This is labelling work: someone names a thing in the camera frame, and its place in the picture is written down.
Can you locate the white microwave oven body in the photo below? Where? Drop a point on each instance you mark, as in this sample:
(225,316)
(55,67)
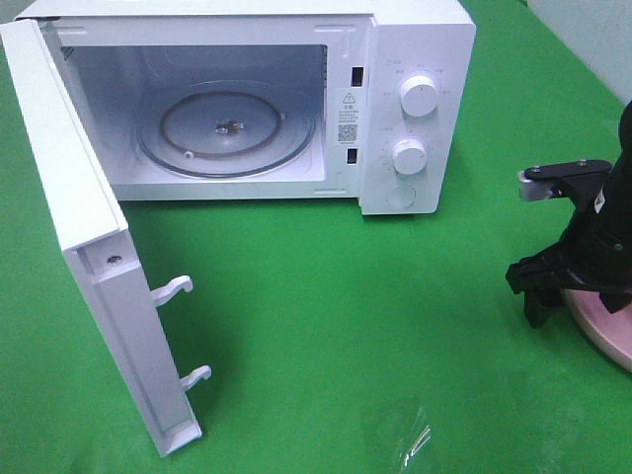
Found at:
(113,56)

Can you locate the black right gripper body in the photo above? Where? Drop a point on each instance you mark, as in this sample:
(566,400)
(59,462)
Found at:
(597,244)

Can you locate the clear adhesive tape strip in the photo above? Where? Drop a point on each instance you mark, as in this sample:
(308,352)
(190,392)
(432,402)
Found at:
(398,438)

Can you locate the round door release button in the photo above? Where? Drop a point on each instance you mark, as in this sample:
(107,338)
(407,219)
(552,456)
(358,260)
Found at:
(401,197)

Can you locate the upper white microwave knob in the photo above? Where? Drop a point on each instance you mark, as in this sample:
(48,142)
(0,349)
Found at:
(418,95)

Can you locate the pink round plate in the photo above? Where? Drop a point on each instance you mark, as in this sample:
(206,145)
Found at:
(610,332)

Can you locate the lower white microwave knob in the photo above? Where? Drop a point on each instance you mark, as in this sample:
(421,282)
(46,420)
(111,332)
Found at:
(409,157)

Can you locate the white microwave knob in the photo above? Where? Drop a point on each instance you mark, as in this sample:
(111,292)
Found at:
(409,157)
(418,95)

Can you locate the white microwave door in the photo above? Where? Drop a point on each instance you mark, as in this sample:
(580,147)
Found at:
(97,246)

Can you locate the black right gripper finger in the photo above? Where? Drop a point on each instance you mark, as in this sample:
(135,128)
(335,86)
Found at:
(536,274)
(539,304)

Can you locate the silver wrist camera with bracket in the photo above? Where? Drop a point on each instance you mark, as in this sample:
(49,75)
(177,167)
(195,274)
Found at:
(577,180)

